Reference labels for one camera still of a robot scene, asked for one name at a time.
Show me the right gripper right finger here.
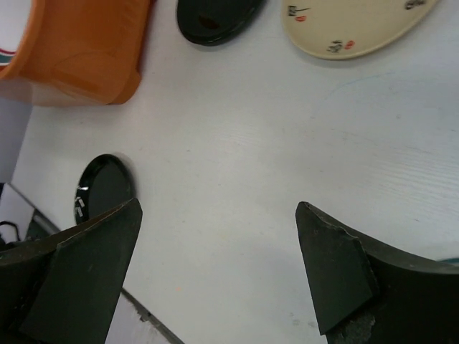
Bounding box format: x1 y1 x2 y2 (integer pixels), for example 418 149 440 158
295 202 458 343

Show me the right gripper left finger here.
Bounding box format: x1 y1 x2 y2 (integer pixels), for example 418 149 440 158
1 199 143 343

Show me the black plate front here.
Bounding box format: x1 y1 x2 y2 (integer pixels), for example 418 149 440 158
74 154 136 224

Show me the black plate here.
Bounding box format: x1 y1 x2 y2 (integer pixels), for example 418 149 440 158
176 0 266 47
74 154 136 224

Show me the beige patterned plate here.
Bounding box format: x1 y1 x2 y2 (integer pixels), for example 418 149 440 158
280 0 437 60

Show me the orange plastic bin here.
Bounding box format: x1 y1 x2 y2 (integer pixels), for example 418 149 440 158
1 1 153 107

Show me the black plate rear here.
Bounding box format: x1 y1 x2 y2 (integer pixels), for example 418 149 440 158
176 0 266 47

